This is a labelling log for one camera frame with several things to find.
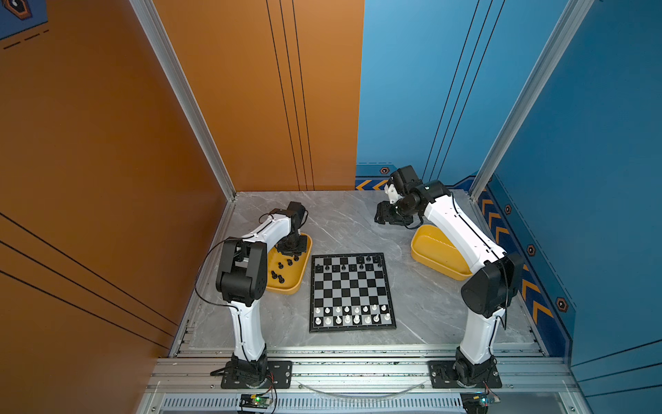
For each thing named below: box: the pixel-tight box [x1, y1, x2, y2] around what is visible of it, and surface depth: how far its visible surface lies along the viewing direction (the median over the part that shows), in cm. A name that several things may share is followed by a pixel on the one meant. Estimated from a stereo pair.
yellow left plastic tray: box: [266, 232, 313, 295], surface depth 94 cm
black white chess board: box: [309, 252, 397, 333], surface depth 89 cm
